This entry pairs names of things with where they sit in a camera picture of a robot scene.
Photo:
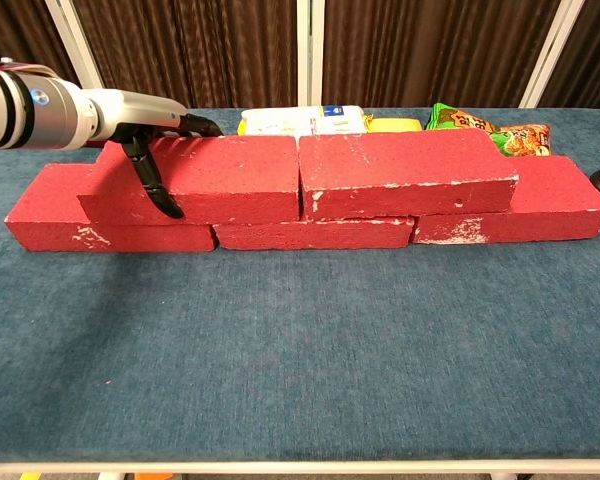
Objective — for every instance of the green orange snack bag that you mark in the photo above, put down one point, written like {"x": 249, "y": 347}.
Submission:
{"x": 520, "y": 137}

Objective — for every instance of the yellow floor tape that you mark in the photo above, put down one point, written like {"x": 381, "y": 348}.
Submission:
{"x": 30, "y": 476}

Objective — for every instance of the red brick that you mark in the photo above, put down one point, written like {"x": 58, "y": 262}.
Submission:
{"x": 45, "y": 220}
{"x": 555, "y": 200}
{"x": 405, "y": 165}
{"x": 310, "y": 235}
{"x": 230, "y": 175}

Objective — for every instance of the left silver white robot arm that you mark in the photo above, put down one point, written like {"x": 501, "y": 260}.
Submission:
{"x": 30, "y": 115}

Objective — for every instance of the yellow sponge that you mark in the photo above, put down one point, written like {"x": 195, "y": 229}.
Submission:
{"x": 395, "y": 125}

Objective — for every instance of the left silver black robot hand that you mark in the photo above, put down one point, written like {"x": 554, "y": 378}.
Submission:
{"x": 135, "y": 112}

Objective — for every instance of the blue felt table cover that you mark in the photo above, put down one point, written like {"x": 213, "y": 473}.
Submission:
{"x": 300, "y": 360}

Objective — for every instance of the white plastic wrapped packet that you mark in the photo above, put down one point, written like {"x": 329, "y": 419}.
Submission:
{"x": 290, "y": 120}

